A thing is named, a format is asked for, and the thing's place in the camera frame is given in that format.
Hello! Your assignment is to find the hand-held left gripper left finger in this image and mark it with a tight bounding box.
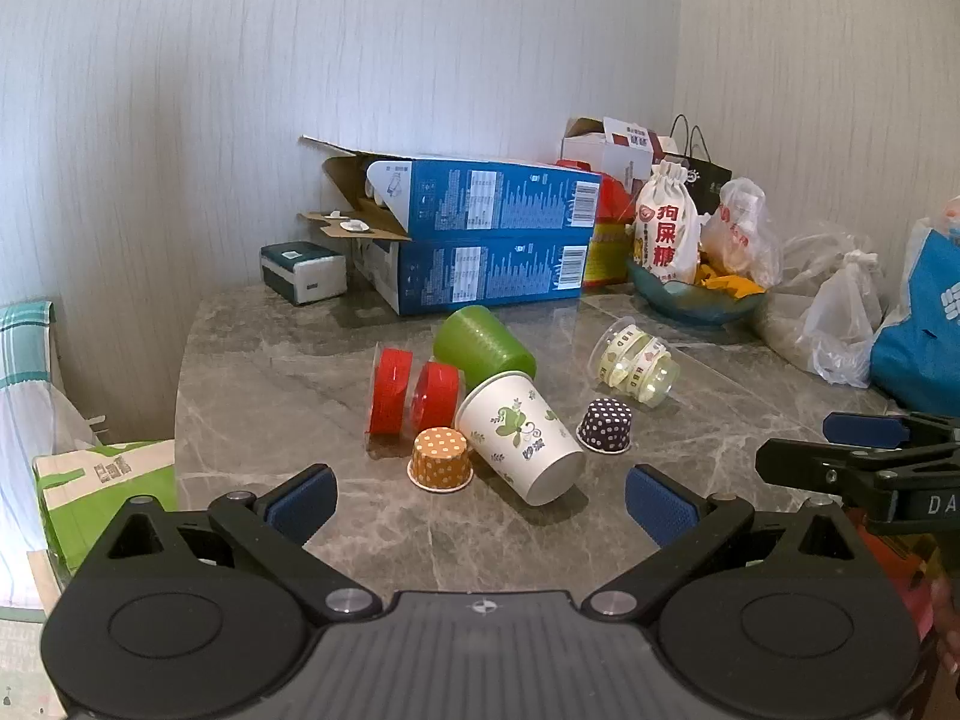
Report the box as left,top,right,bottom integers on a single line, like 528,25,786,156
82,463,380,623

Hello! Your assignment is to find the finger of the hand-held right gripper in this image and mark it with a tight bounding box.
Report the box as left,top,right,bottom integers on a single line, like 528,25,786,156
755,437,912,500
823,410,960,451

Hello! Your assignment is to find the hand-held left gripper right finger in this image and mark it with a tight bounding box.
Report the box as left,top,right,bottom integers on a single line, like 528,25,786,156
580,463,875,624

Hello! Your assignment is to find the white paper cup green print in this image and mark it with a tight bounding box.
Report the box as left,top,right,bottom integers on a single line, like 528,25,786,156
454,373,587,507

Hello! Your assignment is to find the purple dotted small paper cup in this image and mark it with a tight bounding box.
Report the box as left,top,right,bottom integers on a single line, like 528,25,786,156
576,398,632,455

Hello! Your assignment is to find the red plastic cup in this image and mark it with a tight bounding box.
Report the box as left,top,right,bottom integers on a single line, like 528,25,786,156
367,345,414,438
409,361,461,437

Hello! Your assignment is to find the orange dotted small paper cup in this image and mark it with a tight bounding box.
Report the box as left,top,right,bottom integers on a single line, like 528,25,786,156
407,426,475,492

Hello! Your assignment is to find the clear plastic cup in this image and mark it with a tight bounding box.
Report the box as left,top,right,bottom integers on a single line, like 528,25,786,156
589,317,682,410

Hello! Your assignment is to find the green plastic cup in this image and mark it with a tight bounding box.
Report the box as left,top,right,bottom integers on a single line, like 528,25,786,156
433,305,538,392

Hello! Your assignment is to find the person's right hand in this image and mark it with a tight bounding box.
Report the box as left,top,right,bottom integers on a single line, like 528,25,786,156
927,577,960,680

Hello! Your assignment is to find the blue shopping bag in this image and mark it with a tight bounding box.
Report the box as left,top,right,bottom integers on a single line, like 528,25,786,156
870,197,960,418

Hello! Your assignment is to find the knotted clear plastic bag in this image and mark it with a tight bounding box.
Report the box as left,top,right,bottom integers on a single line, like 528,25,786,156
793,250,912,389

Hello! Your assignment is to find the orange snack packet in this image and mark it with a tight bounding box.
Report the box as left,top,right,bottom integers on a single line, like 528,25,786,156
694,262,767,296

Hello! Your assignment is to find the green and white paper bag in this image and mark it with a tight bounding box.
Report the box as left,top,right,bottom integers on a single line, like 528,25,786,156
31,439,179,575

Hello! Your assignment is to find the blue glass bowl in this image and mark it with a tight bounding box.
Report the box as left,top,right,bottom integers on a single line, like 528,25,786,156
626,255,770,328

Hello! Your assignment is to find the white plastic snack bag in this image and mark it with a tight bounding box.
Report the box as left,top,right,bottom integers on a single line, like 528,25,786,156
698,178,783,290

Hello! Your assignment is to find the green and white tissue box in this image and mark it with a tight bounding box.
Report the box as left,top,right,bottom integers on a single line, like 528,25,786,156
259,241,348,306

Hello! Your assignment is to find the red and yellow packet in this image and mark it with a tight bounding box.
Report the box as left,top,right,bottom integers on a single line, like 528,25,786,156
582,165,643,288

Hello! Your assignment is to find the white cloth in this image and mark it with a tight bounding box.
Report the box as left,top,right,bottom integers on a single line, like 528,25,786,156
0,379,103,605

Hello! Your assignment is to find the black paper bag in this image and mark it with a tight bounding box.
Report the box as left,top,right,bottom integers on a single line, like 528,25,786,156
667,115,734,197

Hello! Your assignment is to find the green checked cloth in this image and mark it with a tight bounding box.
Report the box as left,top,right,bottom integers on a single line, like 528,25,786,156
0,300,58,392

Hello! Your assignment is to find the open blue carton box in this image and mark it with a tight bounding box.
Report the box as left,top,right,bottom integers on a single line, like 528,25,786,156
301,135,604,242

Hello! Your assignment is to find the white and red carton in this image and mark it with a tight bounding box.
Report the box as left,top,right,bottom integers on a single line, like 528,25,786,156
559,117,680,188

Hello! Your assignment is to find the white drawstring pouch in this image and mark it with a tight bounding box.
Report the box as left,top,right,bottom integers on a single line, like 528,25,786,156
631,159,703,284

